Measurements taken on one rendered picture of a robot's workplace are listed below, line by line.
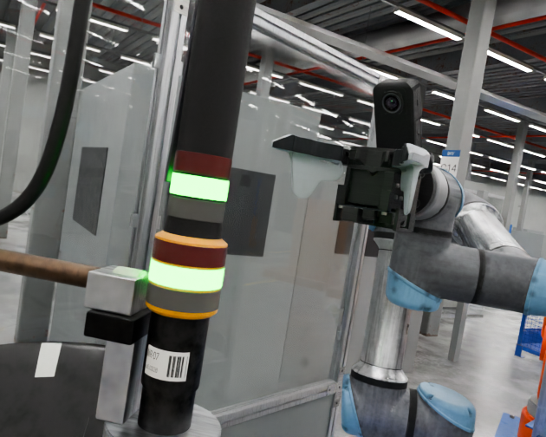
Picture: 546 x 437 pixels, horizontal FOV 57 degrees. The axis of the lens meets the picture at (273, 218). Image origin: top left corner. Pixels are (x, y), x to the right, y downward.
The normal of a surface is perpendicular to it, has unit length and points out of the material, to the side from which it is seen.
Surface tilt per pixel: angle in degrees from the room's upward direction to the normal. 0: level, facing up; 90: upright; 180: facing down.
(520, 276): 69
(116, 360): 90
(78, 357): 44
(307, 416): 90
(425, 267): 87
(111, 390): 90
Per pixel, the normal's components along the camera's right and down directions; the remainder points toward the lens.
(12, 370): 0.13, -0.59
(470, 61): -0.85, -0.11
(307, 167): 0.46, 0.18
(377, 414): -0.18, -0.11
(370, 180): -0.55, -0.05
